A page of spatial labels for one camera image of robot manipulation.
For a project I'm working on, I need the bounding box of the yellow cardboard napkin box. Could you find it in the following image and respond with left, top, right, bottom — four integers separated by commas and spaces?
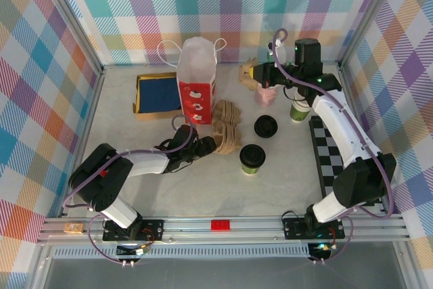
132, 72, 183, 121

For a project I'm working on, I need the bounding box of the brown cup carrier stack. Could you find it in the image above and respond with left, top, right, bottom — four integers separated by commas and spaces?
211, 99, 244, 155

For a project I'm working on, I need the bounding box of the black cup lid stack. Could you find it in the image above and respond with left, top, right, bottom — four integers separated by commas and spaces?
254, 115, 279, 139

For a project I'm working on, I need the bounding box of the blue napkin stack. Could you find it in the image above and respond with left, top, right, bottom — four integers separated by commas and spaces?
139, 77, 182, 113

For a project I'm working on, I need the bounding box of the red white paper bag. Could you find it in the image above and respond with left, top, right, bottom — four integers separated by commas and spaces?
157, 37, 227, 126

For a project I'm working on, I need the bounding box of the green white paper cup stack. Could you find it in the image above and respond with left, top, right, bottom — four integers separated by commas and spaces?
290, 94, 312, 123

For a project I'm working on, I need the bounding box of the pink stirrer cup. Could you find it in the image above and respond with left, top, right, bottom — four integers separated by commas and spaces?
255, 84, 277, 106

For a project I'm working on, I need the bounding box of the small red block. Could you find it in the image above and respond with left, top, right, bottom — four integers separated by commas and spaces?
210, 220, 231, 233

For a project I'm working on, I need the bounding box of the black grey checkerboard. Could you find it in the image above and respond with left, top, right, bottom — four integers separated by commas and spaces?
308, 115, 386, 207

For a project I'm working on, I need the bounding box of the small connector circuit board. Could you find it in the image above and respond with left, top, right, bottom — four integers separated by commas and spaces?
116, 244, 150, 257
308, 242, 334, 257

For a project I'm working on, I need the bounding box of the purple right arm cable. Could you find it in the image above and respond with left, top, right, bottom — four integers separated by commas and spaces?
273, 28, 396, 266

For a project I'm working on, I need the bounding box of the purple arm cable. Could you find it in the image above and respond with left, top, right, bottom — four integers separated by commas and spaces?
62, 115, 199, 267
273, 28, 396, 266

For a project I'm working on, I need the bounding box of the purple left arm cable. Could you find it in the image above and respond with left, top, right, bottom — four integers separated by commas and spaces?
62, 115, 199, 267

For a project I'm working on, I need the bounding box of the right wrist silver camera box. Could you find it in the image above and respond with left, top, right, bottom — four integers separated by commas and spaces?
267, 41, 288, 64

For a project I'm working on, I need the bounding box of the aluminium frame post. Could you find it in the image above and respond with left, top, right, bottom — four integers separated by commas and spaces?
337, 0, 402, 72
32, 0, 106, 75

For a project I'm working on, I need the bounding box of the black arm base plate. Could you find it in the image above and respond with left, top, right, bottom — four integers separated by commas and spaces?
282, 217, 346, 241
102, 219, 165, 244

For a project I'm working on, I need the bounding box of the aluminium mounting rail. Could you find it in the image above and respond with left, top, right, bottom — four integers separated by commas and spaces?
37, 215, 411, 245

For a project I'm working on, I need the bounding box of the grey slotted cable duct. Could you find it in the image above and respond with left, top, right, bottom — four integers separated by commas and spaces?
52, 246, 311, 260

